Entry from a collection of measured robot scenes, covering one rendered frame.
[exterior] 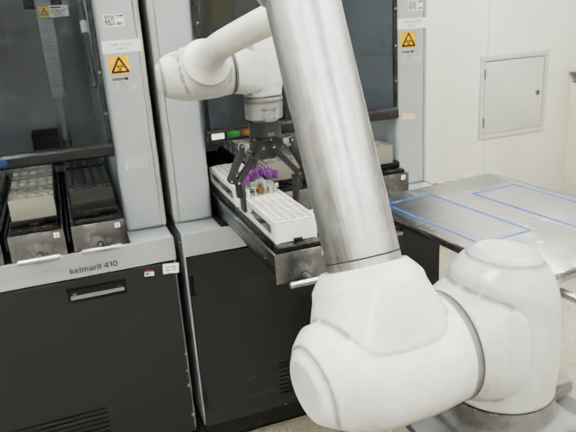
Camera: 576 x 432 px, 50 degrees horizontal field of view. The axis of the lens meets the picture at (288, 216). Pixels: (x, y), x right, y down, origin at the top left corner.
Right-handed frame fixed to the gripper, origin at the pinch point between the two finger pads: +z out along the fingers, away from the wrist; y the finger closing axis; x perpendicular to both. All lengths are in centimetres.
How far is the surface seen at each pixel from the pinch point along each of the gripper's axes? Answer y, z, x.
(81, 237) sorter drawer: -45, 9, 23
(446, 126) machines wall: 147, 22, 143
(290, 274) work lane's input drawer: -3.5, 10.1, -21.2
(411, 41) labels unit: 59, -32, 33
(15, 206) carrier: -59, 0, 31
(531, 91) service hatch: 202, 9, 143
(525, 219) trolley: 50, 4, -32
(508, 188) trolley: 63, 4, -10
